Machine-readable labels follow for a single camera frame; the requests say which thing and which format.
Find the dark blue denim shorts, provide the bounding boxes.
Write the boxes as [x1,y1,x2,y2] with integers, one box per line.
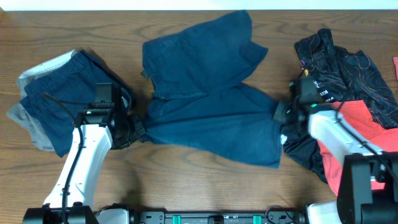
[142,11,282,168]

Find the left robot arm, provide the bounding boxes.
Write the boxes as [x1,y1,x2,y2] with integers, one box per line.
[23,83,146,223]

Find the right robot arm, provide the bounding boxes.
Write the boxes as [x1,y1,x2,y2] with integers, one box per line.
[273,78,397,224]

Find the black garment with logo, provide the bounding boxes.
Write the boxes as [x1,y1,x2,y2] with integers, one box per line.
[281,126,327,183]

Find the red garment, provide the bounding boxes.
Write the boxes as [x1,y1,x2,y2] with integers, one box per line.
[318,100,397,195]

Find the folded navy shorts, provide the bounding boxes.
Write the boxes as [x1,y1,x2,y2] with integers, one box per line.
[21,50,131,157]

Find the black patterned shirt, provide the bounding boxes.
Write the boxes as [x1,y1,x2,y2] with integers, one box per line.
[294,29,397,129]

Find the grey mesh garment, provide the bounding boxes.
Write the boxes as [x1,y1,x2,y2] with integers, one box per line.
[7,50,77,152]

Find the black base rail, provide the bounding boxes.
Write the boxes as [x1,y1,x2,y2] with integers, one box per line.
[96,203,308,224]

